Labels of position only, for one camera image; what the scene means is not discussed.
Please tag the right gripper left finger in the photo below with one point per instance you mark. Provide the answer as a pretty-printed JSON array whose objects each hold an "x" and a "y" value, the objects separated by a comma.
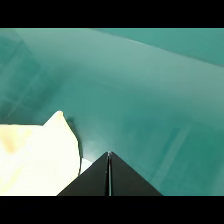
[{"x": 91, "y": 181}]

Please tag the cream T-shirt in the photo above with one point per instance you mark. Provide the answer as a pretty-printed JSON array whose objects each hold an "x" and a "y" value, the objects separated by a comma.
[{"x": 36, "y": 160}]

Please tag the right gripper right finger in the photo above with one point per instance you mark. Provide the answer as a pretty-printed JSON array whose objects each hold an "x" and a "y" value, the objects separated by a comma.
[{"x": 128, "y": 181}]

